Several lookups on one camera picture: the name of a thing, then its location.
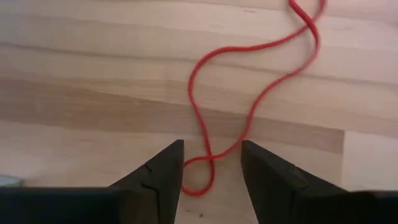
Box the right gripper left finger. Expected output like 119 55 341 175
108 139 185 224

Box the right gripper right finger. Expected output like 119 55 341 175
241 139 348 224

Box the red rubber band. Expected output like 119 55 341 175
182 0 326 197

